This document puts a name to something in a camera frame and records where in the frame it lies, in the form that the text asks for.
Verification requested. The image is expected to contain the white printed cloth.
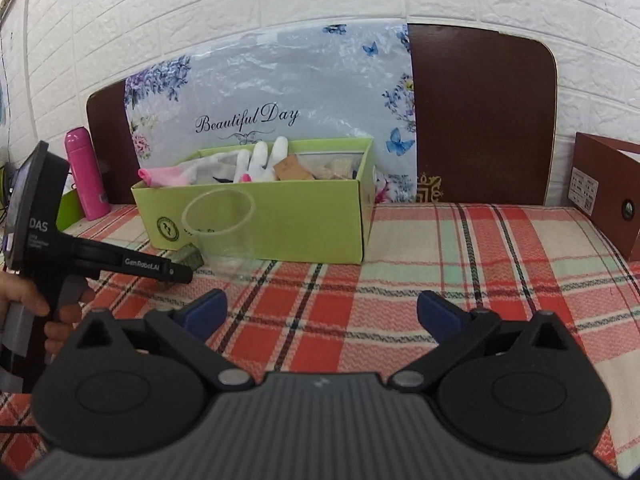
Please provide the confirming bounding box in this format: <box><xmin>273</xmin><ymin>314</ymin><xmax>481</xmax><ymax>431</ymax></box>
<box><xmin>175</xmin><ymin>153</ymin><xmax>246</xmax><ymax>186</ymax></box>

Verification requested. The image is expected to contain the small green open box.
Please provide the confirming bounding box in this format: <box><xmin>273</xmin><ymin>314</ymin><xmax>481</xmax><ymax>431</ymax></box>
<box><xmin>55</xmin><ymin>189</ymin><xmax>86</xmax><ymax>231</ymax></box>

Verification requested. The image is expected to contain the plaid bedsheet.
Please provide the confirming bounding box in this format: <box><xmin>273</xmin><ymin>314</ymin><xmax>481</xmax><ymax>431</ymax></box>
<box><xmin>0</xmin><ymin>202</ymin><xmax>640</xmax><ymax>476</ymax></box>

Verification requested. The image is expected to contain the clear plastic cup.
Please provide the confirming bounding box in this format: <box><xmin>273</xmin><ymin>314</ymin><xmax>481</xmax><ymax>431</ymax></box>
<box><xmin>181</xmin><ymin>190</ymin><xmax>257</xmax><ymax>262</ymax></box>

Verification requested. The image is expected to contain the white rubber glove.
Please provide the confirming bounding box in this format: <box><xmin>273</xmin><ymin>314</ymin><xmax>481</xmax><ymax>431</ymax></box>
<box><xmin>234</xmin><ymin>136</ymin><xmax>290</xmax><ymax>184</ymax></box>

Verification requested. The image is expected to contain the small olive green packet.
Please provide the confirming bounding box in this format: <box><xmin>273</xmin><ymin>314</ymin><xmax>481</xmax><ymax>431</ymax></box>
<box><xmin>160</xmin><ymin>243</ymin><xmax>205</xmax><ymax>289</ymax></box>

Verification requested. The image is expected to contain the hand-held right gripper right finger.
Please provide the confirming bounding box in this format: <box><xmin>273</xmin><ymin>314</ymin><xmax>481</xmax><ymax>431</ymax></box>
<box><xmin>388</xmin><ymin>290</ymin><xmax>582</xmax><ymax>392</ymax></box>

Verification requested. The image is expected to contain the brown wooden headboard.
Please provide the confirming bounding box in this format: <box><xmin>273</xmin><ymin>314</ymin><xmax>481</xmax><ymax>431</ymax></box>
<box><xmin>85</xmin><ymin>23</ymin><xmax>559</xmax><ymax>206</ymax></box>

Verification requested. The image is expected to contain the beige fibrous pad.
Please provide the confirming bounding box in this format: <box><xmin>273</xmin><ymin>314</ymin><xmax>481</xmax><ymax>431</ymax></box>
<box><xmin>300</xmin><ymin>152</ymin><xmax>364</xmax><ymax>181</ymax></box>

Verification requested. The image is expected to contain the floral clear plastic bag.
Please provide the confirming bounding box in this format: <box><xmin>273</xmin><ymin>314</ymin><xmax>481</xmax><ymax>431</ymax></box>
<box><xmin>123</xmin><ymin>22</ymin><xmax>419</xmax><ymax>205</ymax></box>

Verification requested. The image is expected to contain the person's left hand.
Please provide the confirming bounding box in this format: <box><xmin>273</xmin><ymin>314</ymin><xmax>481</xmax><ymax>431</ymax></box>
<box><xmin>0</xmin><ymin>272</ymin><xmax>85</xmax><ymax>356</ymax></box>

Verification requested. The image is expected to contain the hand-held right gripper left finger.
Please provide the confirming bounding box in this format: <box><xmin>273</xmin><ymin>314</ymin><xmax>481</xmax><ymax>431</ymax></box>
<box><xmin>69</xmin><ymin>288</ymin><xmax>256</xmax><ymax>392</ymax></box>

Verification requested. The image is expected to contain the brown paper piece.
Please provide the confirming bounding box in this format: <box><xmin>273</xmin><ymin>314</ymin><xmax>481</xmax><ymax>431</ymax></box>
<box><xmin>272</xmin><ymin>154</ymin><xmax>316</xmax><ymax>181</ymax></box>

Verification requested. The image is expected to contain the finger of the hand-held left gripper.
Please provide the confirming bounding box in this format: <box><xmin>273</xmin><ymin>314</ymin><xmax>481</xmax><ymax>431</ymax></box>
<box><xmin>99</xmin><ymin>244</ymin><xmax>195</xmax><ymax>285</ymax></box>

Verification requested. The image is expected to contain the light green cardboard box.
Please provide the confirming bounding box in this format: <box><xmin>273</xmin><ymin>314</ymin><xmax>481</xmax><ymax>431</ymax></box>
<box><xmin>130</xmin><ymin>137</ymin><xmax>376</xmax><ymax>265</ymax></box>

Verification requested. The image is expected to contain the pink thermos bottle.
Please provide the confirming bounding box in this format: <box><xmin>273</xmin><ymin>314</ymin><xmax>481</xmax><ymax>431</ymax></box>
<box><xmin>63</xmin><ymin>127</ymin><xmax>112</xmax><ymax>222</ymax></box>

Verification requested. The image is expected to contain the brown cardboard box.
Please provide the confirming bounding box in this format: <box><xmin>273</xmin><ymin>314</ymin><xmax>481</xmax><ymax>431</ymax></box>
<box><xmin>568</xmin><ymin>131</ymin><xmax>640</xmax><ymax>263</ymax></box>

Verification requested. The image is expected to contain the pink rubber glove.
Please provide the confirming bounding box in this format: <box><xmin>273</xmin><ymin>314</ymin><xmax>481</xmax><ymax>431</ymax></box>
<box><xmin>138</xmin><ymin>166</ymin><xmax>201</xmax><ymax>189</ymax></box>

